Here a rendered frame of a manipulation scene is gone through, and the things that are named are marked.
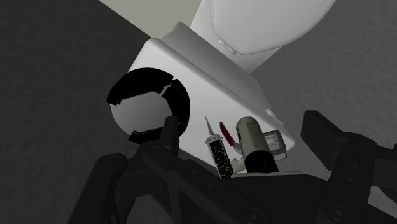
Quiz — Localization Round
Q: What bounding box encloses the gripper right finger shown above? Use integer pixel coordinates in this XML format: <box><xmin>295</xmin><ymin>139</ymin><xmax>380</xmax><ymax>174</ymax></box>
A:
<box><xmin>300</xmin><ymin>109</ymin><xmax>397</xmax><ymax>224</ymax></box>

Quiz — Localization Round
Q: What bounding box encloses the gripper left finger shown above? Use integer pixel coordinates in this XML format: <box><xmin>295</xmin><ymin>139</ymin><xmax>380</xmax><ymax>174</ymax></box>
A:
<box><xmin>66</xmin><ymin>116</ymin><xmax>271</xmax><ymax>224</ymax></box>

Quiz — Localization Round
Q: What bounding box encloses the black round hair brush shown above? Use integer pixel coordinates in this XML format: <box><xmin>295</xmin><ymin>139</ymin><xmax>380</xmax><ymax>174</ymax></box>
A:
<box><xmin>204</xmin><ymin>115</ymin><xmax>235</xmax><ymax>180</ymax></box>

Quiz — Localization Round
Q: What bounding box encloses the black rimmed white round dish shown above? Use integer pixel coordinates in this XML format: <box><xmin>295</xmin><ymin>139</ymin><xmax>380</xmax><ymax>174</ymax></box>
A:
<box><xmin>106</xmin><ymin>67</ymin><xmax>192</xmax><ymax>145</ymax></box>

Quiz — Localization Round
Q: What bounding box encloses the small clear box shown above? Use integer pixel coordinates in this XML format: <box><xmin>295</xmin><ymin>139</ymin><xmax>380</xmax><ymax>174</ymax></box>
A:
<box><xmin>263</xmin><ymin>129</ymin><xmax>288</xmax><ymax>162</ymax></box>

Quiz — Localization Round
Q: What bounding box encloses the red and white small tool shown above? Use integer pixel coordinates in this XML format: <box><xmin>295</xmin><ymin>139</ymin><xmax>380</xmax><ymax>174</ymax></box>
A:
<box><xmin>218</xmin><ymin>121</ymin><xmax>246</xmax><ymax>173</ymax></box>

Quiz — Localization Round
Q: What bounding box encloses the grey bottle with black cap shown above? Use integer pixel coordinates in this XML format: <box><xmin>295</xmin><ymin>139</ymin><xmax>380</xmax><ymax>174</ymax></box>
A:
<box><xmin>235</xmin><ymin>116</ymin><xmax>279</xmax><ymax>174</ymax></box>

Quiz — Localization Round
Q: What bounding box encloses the white toilet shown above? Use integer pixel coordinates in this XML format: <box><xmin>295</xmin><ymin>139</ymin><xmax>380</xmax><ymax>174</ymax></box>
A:
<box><xmin>127</xmin><ymin>0</ymin><xmax>338</xmax><ymax>174</ymax></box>

